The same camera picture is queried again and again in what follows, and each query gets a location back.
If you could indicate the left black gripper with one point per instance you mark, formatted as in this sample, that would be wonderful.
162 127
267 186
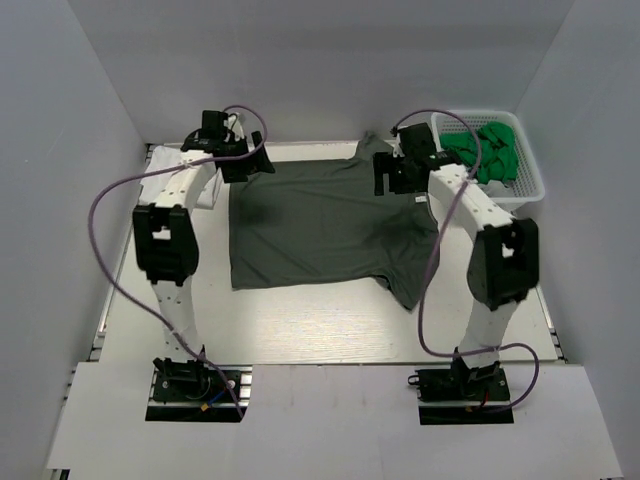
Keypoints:
256 164

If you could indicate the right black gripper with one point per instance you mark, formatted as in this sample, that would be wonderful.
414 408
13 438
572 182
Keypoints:
387 164

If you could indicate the dark grey t-shirt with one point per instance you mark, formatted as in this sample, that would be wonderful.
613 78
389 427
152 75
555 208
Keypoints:
319 221

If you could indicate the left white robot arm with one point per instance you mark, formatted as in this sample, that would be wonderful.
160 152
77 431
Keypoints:
167 252

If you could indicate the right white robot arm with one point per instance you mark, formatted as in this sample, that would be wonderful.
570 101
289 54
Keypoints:
504 262

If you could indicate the white folded t-shirt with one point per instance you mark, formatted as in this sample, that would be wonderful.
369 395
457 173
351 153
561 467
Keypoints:
185 178

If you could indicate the grey t-shirt in basket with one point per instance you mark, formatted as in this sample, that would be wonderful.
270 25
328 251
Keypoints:
496 189

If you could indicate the white plastic basket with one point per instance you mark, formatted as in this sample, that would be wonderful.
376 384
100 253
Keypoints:
528 186

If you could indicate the green t-shirt in basket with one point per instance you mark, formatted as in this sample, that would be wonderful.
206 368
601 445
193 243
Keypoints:
499 160

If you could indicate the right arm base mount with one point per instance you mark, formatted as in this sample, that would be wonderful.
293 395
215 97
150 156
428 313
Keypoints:
443 401

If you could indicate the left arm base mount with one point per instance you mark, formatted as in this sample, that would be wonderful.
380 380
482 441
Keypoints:
193 392

